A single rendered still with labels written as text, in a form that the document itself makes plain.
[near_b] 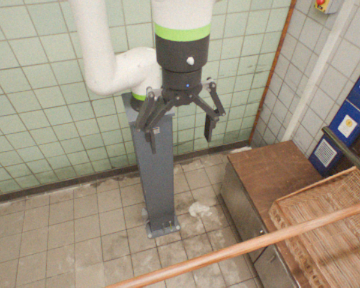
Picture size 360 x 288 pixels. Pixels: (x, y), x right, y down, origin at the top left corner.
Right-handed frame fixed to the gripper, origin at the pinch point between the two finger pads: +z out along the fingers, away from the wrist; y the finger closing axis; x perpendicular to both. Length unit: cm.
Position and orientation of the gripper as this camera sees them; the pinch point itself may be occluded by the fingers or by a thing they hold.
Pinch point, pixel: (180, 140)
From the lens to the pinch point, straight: 59.7
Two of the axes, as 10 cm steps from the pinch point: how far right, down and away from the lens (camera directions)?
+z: 0.0, 6.9, 7.2
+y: -9.6, 2.0, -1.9
